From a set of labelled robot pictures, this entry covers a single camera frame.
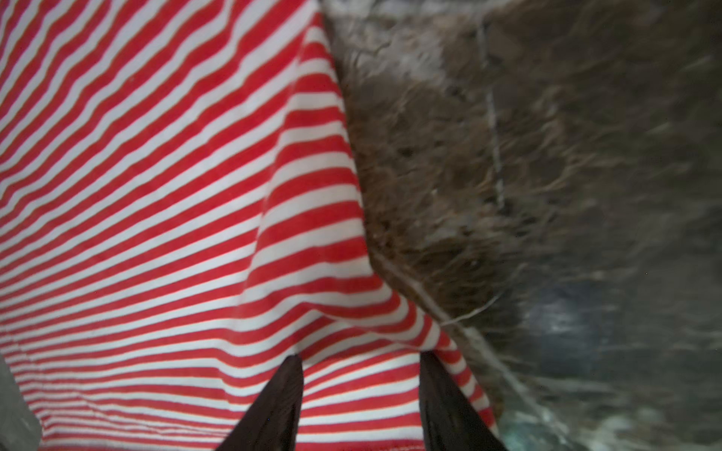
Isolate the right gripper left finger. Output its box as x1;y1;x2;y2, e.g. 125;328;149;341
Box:
216;355;304;451

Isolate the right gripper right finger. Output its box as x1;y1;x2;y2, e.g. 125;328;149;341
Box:
419;351;507;451

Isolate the red white striped tank top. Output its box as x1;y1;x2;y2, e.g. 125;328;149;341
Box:
1;1;498;450

